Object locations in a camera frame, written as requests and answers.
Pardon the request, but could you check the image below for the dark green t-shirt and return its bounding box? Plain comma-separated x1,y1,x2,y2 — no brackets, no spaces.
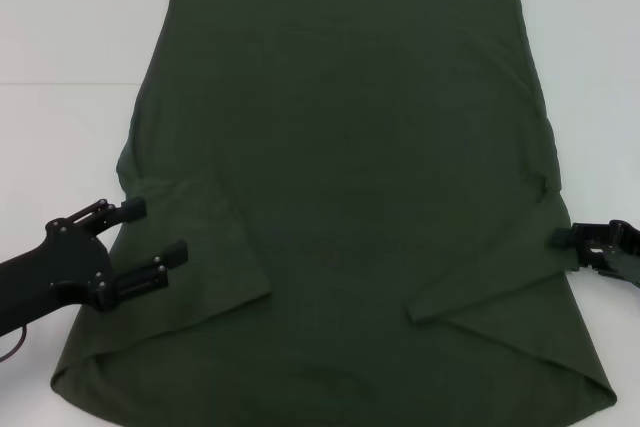
49,0,619,427

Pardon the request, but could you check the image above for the left gripper cable with connector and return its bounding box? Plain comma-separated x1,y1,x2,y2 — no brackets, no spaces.
0,324,27,363

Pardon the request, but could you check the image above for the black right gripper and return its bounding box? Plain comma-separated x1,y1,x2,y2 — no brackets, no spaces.
549,219,640,291

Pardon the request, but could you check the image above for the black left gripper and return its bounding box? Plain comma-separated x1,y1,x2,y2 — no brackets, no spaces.
0,198,189,343

